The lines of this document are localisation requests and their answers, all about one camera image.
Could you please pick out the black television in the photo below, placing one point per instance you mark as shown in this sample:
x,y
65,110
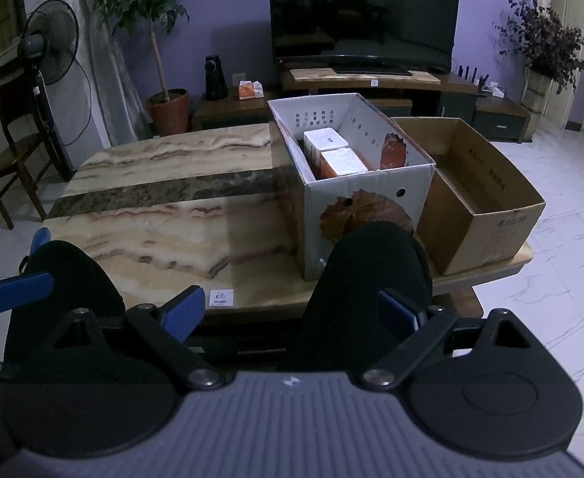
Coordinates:
x,y
389,36

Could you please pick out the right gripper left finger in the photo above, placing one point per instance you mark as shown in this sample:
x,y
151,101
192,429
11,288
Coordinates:
x,y
160,334

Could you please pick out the dark potted plant right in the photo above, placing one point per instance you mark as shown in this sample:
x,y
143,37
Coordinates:
x,y
549,50

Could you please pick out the potted ficus tree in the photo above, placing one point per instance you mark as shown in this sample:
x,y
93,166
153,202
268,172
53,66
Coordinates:
x,y
168,109

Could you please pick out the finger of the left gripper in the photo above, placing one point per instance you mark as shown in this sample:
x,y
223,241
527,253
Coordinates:
x,y
21,290

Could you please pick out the dark wooden chair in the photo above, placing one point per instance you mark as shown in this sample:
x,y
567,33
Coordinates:
x,y
22,95

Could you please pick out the wooden TV stand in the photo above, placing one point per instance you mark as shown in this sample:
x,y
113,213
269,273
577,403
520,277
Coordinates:
x,y
418,95

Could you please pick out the black standing fan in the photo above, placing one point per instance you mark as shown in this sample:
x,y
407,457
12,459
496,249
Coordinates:
x,y
48,49

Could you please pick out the brown cardboard box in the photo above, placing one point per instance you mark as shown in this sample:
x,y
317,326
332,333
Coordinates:
x,y
480,209

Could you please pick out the white table sticker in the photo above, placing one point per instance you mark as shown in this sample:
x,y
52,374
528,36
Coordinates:
x,y
221,298

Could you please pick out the white apple cardboard box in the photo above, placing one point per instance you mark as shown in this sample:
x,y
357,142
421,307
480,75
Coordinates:
x,y
317,211

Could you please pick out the small tissue pack on stand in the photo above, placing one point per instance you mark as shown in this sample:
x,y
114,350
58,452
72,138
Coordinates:
x,y
250,90

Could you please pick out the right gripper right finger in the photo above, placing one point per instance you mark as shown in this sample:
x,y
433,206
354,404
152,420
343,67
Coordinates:
x,y
415,333

